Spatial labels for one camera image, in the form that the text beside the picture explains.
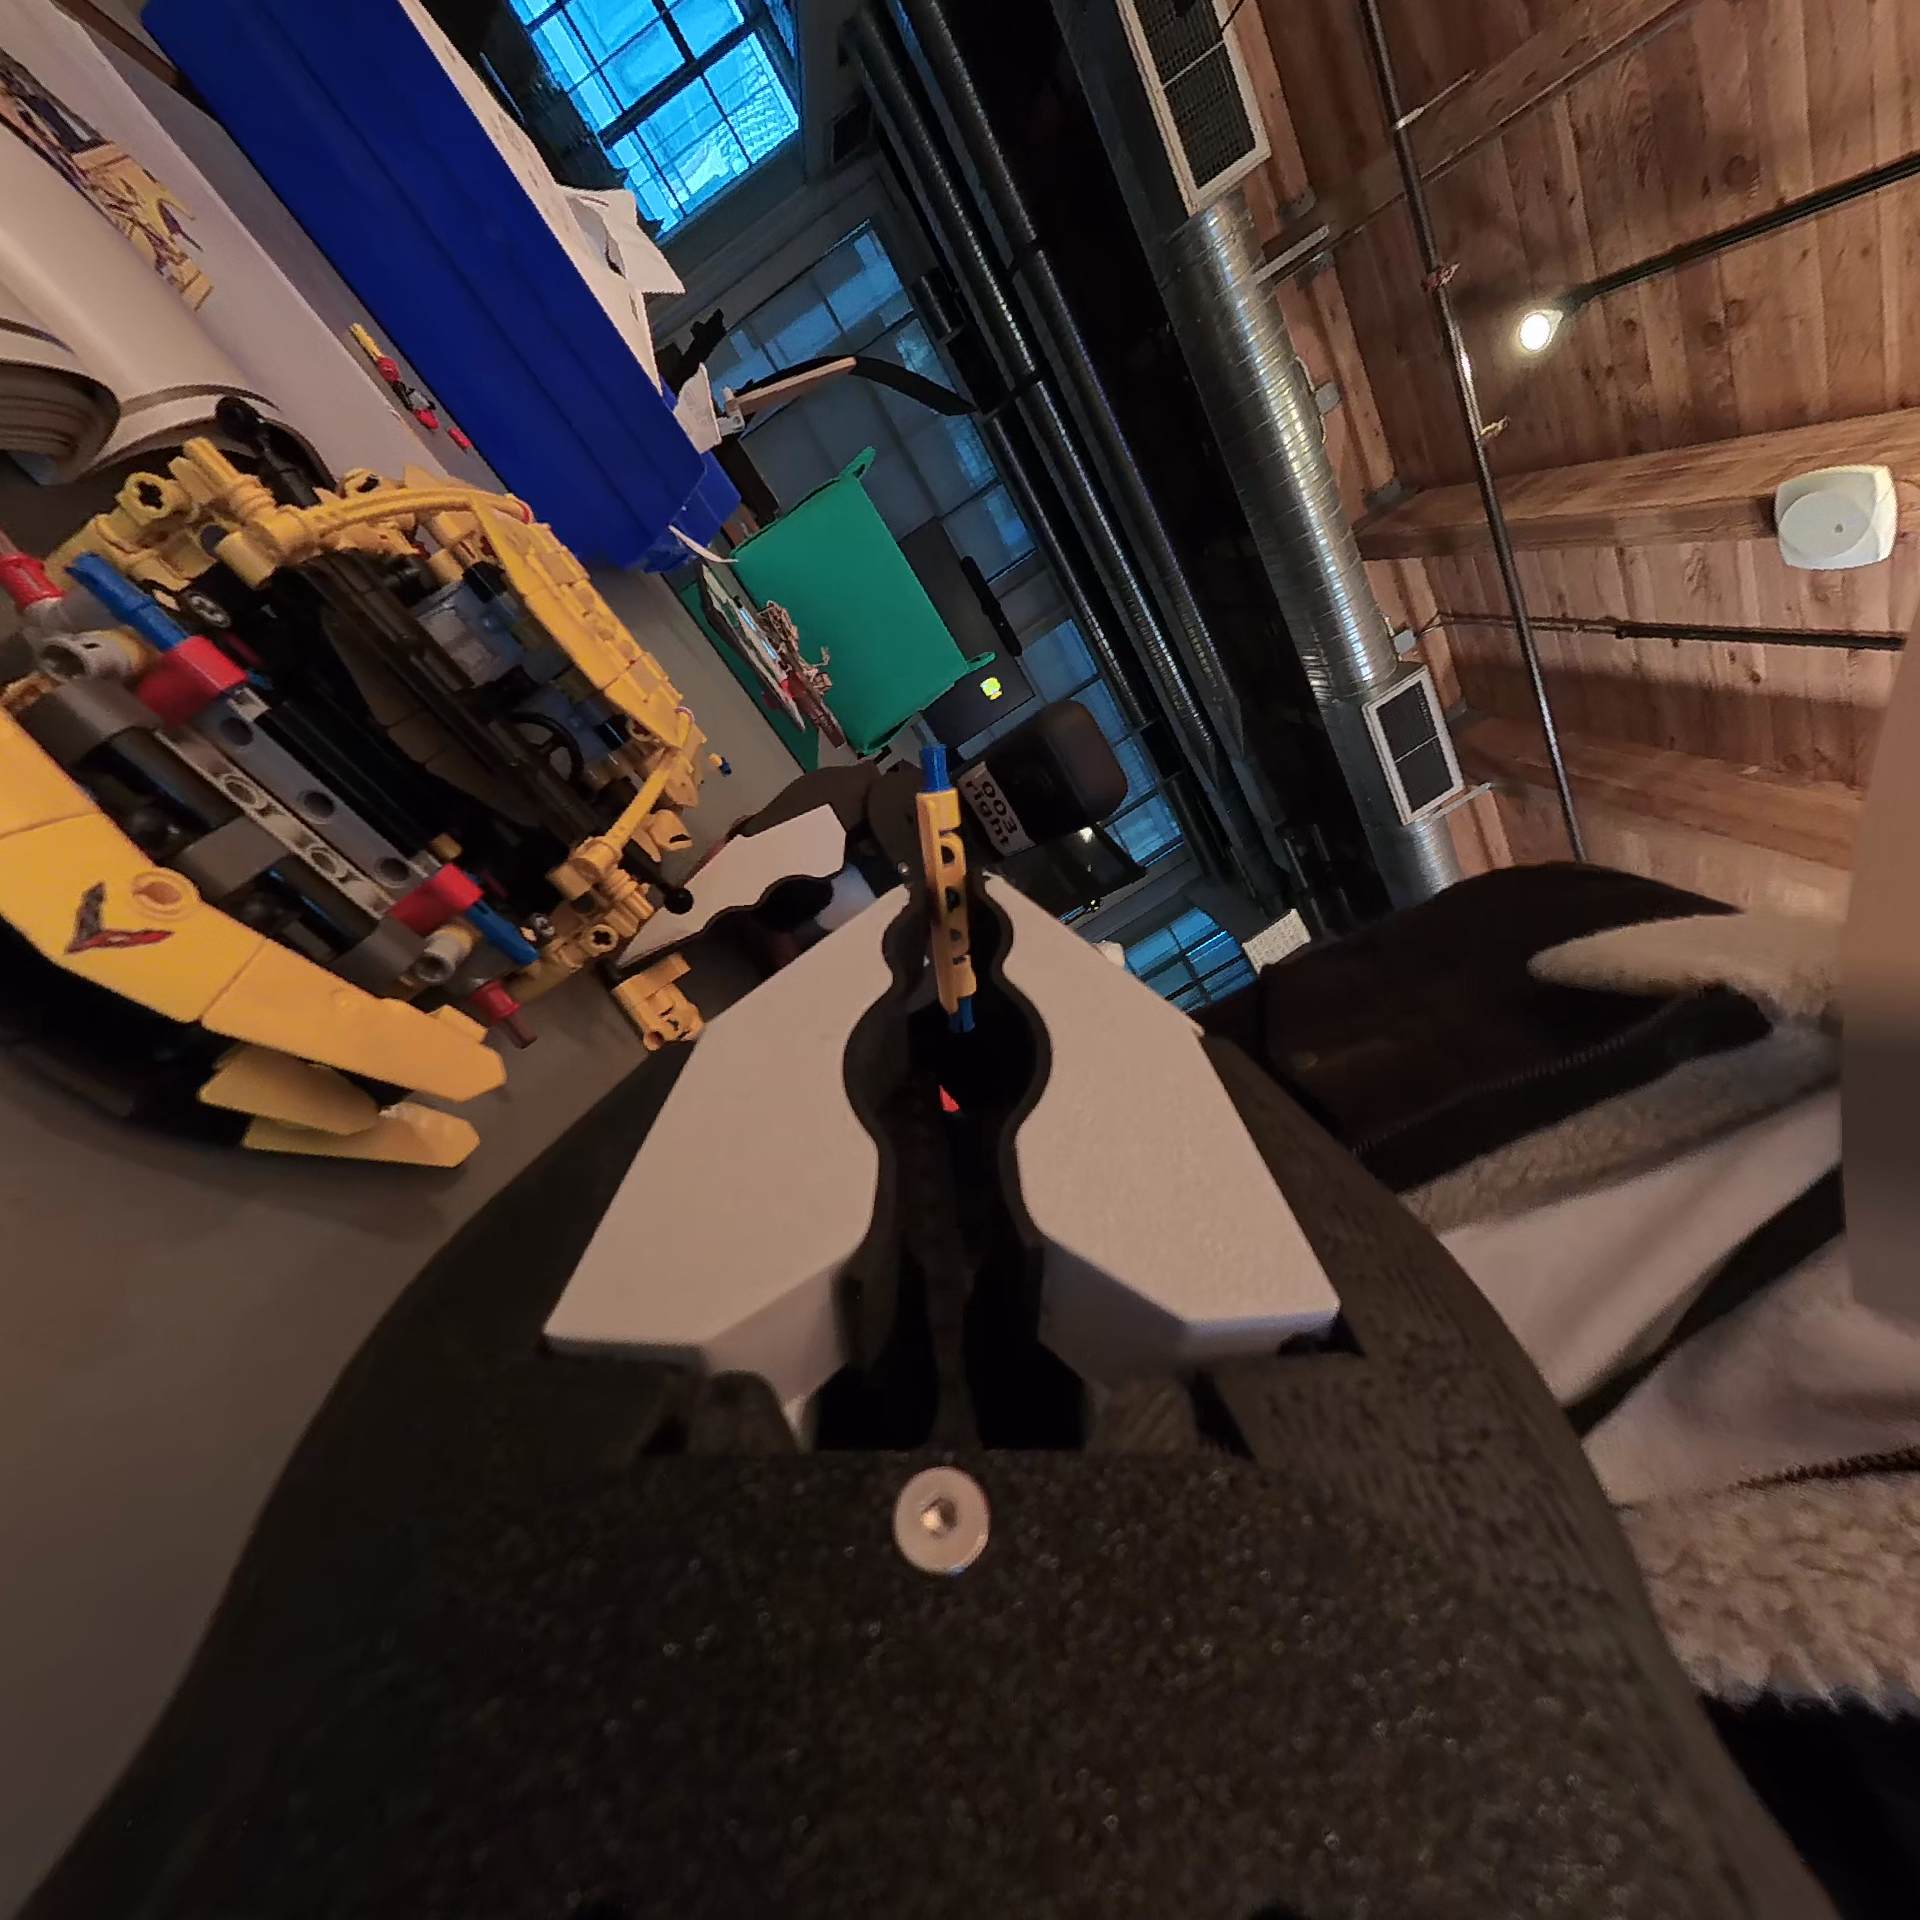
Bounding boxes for black ceiling pipe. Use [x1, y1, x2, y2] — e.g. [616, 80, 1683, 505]
[1357, 0, 1588, 825]

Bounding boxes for white air vent grille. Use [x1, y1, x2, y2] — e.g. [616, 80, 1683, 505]
[1362, 663, 1470, 827]
[1117, 0, 1274, 214]

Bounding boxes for single yellow connector brick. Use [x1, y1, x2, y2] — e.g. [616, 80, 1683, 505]
[608, 960, 704, 1052]

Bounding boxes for yellow brick model car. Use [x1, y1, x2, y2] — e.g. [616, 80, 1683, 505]
[0, 435, 713, 1172]

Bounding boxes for white ceiling sensor box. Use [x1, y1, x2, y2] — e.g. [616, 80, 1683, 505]
[1774, 464, 1902, 572]

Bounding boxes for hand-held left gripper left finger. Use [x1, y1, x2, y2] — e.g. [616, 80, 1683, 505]
[540, 883, 929, 1453]

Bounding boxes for green plastic bin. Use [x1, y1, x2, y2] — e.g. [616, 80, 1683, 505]
[732, 448, 995, 759]

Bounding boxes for blue plastic bin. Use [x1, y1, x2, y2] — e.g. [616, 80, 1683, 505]
[141, 0, 746, 576]

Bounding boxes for silver ventilation duct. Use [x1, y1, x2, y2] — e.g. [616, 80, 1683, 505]
[1169, 188, 1470, 909]

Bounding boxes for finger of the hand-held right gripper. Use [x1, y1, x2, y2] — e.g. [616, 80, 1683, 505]
[617, 806, 859, 975]

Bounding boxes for open instruction booklet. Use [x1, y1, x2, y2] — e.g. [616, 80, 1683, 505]
[0, 0, 294, 489]

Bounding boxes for yellow brick beam blue pins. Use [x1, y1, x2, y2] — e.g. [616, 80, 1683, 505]
[915, 744, 981, 1038]

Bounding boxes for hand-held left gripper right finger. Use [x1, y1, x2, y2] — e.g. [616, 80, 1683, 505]
[972, 873, 1345, 1368]

